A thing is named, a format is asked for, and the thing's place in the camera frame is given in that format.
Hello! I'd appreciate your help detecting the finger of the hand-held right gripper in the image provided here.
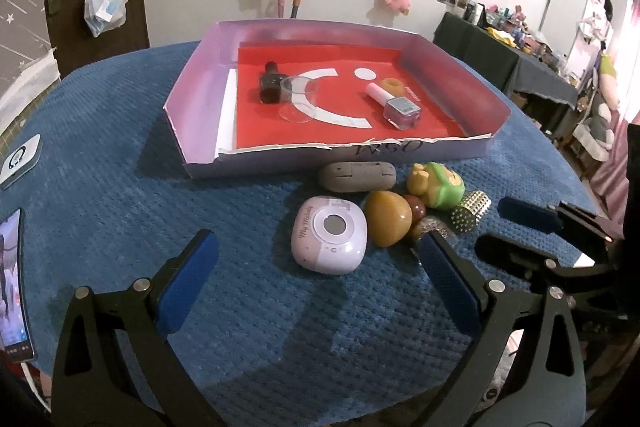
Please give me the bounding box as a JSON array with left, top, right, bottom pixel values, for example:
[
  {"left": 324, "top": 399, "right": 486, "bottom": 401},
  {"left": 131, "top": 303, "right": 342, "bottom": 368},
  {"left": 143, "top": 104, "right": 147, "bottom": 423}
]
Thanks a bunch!
[
  {"left": 474, "top": 234, "right": 563, "bottom": 288},
  {"left": 498, "top": 196, "right": 621, "bottom": 242}
]

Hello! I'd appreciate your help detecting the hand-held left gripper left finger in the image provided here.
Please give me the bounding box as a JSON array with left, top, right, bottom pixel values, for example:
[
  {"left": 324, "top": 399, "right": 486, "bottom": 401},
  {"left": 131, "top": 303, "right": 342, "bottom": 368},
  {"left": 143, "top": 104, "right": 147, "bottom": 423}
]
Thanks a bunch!
[{"left": 50, "top": 229, "right": 221, "bottom": 427}]

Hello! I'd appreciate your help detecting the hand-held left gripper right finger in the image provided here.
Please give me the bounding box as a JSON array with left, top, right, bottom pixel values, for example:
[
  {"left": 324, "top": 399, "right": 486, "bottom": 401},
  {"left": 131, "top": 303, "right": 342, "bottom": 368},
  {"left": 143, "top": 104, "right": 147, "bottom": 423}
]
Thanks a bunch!
[{"left": 419, "top": 231, "right": 588, "bottom": 427}]

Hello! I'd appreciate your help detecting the studded silver cylinder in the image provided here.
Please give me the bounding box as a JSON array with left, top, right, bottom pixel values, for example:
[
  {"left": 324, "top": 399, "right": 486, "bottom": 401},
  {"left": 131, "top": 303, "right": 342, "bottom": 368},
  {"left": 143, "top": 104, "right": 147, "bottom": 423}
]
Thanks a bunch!
[{"left": 447, "top": 190, "right": 492, "bottom": 235}]

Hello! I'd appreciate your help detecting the brown glitter bottle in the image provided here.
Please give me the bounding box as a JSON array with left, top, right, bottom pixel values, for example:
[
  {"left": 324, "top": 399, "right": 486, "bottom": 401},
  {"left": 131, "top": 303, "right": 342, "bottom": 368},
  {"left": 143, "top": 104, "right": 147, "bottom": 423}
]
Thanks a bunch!
[{"left": 409, "top": 216, "right": 458, "bottom": 253}]

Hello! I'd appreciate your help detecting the dark red bead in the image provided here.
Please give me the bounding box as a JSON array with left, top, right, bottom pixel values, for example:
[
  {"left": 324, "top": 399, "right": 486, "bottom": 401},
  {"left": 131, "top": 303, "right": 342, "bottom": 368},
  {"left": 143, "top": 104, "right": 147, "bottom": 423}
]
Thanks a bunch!
[{"left": 404, "top": 194, "right": 427, "bottom": 220}]

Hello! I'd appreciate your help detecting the green and yellow toy figure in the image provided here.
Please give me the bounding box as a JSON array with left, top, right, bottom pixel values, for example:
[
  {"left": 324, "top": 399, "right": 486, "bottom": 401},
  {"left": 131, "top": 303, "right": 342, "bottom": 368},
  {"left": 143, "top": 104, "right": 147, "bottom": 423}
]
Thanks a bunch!
[{"left": 406, "top": 162, "right": 466, "bottom": 211}]

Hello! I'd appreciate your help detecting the orange polished stone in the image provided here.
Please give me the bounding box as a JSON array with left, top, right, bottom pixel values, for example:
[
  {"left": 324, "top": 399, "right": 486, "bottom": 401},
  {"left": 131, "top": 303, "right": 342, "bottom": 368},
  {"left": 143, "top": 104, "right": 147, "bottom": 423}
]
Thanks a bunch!
[{"left": 363, "top": 190, "right": 414, "bottom": 249}]

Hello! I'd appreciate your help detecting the pale pink rounded case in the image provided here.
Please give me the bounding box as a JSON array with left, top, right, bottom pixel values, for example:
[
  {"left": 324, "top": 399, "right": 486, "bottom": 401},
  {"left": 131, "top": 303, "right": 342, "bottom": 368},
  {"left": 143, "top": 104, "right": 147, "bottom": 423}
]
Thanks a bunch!
[{"left": 291, "top": 195, "right": 368, "bottom": 276}]

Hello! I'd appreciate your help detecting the grey rounded case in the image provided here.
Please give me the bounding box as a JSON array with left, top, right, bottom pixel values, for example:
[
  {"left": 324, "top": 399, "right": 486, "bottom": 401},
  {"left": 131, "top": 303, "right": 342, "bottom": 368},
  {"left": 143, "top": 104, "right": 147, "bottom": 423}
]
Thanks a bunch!
[{"left": 318, "top": 160, "right": 397, "bottom": 194}]

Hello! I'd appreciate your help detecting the pink nail polish bottle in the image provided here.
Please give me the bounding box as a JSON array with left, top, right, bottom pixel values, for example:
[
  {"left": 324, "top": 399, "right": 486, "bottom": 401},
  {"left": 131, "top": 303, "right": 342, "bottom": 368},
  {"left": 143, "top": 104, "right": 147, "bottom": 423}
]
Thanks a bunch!
[{"left": 364, "top": 82, "right": 422, "bottom": 130}]

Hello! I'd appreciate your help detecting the pink cardboard box tray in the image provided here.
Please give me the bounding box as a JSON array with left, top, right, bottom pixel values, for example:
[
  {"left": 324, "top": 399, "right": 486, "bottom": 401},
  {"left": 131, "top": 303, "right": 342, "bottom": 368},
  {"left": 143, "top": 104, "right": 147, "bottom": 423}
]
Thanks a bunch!
[{"left": 164, "top": 19, "right": 512, "bottom": 180}]

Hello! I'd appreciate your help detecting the black nail polish bottle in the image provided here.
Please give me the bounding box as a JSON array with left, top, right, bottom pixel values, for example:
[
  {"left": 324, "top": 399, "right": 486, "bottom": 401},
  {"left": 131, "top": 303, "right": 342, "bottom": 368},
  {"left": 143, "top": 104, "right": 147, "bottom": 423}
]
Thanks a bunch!
[{"left": 258, "top": 61, "right": 283, "bottom": 105}]

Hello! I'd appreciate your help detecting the clear plastic cup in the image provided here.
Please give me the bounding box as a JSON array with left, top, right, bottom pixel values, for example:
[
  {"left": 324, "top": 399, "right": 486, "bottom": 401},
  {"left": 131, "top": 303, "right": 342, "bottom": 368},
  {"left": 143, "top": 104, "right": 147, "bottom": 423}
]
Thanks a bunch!
[{"left": 278, "top": 76, "right": 320, "bottom": 124}]

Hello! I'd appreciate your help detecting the blue towel mat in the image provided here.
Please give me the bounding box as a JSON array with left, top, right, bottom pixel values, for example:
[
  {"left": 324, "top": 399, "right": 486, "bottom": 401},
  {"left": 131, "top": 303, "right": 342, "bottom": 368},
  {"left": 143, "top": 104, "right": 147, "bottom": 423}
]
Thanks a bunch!
[{"left": 0, "top": 39, "right": 598, "bottom": 427}]

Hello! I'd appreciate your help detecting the red paper sheet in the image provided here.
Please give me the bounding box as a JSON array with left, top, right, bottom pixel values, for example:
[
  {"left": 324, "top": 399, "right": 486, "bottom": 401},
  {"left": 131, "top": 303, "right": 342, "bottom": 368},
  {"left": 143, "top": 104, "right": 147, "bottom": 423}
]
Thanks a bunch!
[{"left": 232, "top": 44, "right": 468, "bottom": 152}]

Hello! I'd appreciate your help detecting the smartphone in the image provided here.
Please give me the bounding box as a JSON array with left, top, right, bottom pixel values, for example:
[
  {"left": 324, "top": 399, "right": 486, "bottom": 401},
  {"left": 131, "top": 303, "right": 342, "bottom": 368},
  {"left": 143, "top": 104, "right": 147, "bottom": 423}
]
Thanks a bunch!
[{"left": 0, "top": 207, "right": 38, "bottom": 364}]

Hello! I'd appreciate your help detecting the dark cloth covered table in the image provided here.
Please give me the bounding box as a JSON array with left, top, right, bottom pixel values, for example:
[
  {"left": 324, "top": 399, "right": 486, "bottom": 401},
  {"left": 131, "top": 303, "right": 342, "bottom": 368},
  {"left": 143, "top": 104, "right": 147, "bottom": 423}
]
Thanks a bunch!
[{"left": 432, "top": 9, "right": 583, "bottom": 138}]

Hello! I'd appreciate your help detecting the small white square device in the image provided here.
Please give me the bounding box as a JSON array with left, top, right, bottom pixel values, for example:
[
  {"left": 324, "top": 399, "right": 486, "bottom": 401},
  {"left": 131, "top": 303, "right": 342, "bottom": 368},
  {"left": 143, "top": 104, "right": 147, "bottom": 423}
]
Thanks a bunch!
[{"left": 0, "top": 134, "right": 42, "bottom": 188}]

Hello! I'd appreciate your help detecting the white cabinet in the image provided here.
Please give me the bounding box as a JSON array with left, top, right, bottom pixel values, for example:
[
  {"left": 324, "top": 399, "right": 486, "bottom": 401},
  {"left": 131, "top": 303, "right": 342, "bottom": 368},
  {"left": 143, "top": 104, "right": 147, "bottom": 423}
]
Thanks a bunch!
[{"left": 537, "top": 0, "right": 593, "bottom": 52}]

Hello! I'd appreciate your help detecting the grey star curtain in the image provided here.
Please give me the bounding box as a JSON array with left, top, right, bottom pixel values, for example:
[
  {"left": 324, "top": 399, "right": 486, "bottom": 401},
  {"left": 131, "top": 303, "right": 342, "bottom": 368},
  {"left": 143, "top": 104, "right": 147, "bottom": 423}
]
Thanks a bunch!
[{"left": 0, "top": 0, "right": 61, "bottom": 118}]

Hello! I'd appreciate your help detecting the white charging cable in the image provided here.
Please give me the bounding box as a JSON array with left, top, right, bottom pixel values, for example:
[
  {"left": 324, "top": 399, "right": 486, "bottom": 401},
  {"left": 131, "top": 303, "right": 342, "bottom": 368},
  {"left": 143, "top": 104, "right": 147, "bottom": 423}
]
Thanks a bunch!
[{"left": 20, "top": 359, "right": 43, "bottom": 395}]

